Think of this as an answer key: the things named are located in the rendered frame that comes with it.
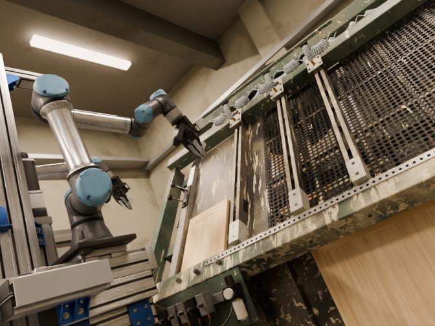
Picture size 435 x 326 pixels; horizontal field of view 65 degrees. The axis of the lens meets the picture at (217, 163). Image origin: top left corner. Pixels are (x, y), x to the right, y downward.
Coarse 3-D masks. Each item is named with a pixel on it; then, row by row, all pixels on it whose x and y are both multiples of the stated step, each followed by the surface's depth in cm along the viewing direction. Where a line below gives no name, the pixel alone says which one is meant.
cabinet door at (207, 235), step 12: (216, 204) 205; (228, 204) 198; (204, 216) 207; (216, 216) 198; (228, 216) 192; (192, 228) 207; (204, 228) 198; (216, 228) 190; (192, 240) 199; (204, 240) 191; (216, 240) 182; (192, 252) 191; (204, 252) 183; (216, 252) 175; (192, 264) 183
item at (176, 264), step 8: (192, 176) 249; (192, 184) 242; (192, 192) 238; (192, 200) 233; (184, 208) 226; (184, 216) 219; (184, 224) 213; (184, 232) 210; (176, 240) 207; (184, 240) 206; (176, 248) 201; (176, 256) 195; (176, 264) 190; (176, 272) 187
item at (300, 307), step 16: (304, 256) 165; (272, 272) 173; (288, 272) 162; (304, 272) 164; (256, 288) 173; (272, 288) 173; (288, 288) 162; (304, 288) 163; (320, 288) 159; (256, 304) 170; (272, 304) 172; (288, 304) 167; (304, 304) 157; (320, 304) 159; (272, 320) 170; (288, 320) 167; (304, 320) 156; (320, 320) 158; (336, 320) 154
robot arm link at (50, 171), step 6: (36, 168) 172; (42, 168) 172; (48, 168) 173; (54, 168) 174; (60, 168) 175; (66, 168) 176; (42, 174) 172; (48, 174) 173; (54, 174) 174; (60, 174) 176; (66, 174) 177
